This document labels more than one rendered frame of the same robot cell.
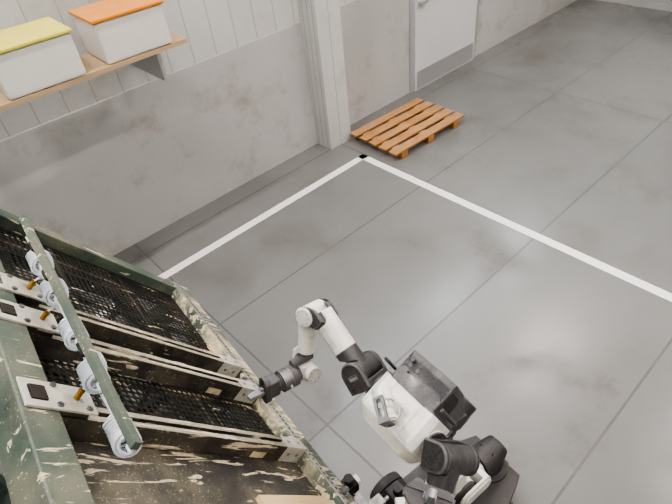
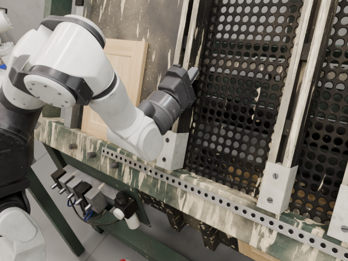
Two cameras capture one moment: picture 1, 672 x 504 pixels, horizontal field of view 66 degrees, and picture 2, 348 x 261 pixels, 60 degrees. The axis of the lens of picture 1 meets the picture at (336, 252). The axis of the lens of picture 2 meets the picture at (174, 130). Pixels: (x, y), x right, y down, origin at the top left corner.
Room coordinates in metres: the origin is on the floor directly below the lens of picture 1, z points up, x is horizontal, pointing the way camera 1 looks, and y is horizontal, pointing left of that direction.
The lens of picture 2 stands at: (1.83, 0.15, 1.58)
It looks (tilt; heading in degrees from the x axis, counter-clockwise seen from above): 35 degrees down; 168
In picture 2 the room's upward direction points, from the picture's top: 14 degrees counter-clockwise
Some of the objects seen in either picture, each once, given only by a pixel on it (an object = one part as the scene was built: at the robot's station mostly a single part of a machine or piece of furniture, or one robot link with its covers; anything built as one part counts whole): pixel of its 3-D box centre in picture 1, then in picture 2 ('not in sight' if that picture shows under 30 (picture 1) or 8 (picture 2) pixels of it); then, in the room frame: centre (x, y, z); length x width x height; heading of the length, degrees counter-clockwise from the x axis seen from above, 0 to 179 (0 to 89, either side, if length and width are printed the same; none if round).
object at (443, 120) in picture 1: (407, 127); not in sight; (5.16, -0.96, 0.05); 1.11 x 0.74 x 0.10; 128
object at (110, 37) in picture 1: (122, 27); not in sight; (3.70, 1.21, 1.87); 0.50 x 0.42 x 0.28; 128
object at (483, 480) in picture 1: (462, 478); not in sight; (1.16, -0.48, 0.28); 0.21 x 0.20 x 0.13; 122
